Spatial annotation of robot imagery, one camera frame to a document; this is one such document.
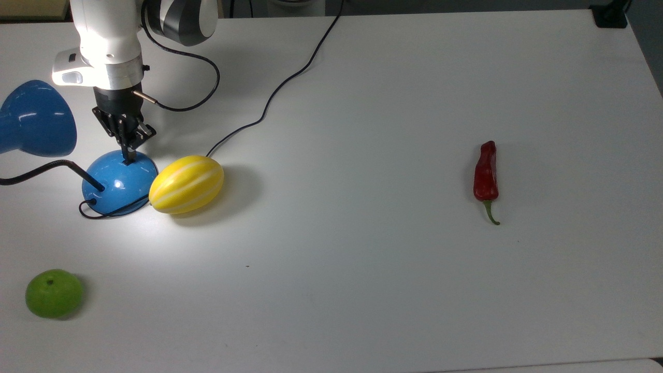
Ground red chili pepper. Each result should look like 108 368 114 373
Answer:
473 140 501 226

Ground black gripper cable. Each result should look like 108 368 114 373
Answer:
132 0 222 112

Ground black lamp power cable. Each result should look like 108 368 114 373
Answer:
79 0 345 220

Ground tan board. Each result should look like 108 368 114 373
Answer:
0 0 71 22

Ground black corner clamp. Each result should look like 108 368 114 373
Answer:
589 0 631 29

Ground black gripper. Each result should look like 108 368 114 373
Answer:
93 82 157 166

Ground green apple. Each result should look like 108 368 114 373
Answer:
25 269 84 319

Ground yellow striped melon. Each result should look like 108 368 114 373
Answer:
149 155 225 214

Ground blue desk lamp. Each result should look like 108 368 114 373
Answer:
0 79 159 216

